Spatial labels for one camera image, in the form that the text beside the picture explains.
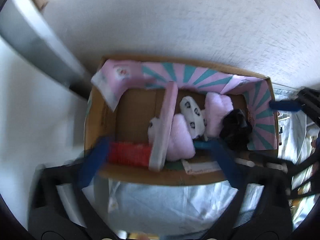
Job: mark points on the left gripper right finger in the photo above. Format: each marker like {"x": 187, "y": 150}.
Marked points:
{"x": 223, "y": 228}

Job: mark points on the white panda sock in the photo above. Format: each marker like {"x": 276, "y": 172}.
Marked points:
{"x": 152, "y": 129}
{"x": 196, "y": 123}

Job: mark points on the red snack box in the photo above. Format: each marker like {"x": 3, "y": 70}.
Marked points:
{"x": 129, "y": 154}

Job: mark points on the cardboard box pink lining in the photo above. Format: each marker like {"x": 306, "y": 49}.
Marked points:
{"x": 128, "y": 92}

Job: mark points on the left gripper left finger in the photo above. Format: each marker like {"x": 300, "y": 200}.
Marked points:
{"x": 78, "y": 219}

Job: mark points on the floral light blue cloth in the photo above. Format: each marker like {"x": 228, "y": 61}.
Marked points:
{"x": 188, "y": 211}

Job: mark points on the pink fluffy sock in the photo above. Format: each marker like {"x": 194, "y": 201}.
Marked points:
{"x": 216, "y": 107}
{"x": 180, "y": 144}

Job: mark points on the black fabric scrunchie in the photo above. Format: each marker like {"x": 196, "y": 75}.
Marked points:
{"x": 236, "y": 131}

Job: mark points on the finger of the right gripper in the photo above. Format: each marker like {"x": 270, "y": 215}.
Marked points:
{"x": 285, "y": 105}
{"x": 252, "y": 159}

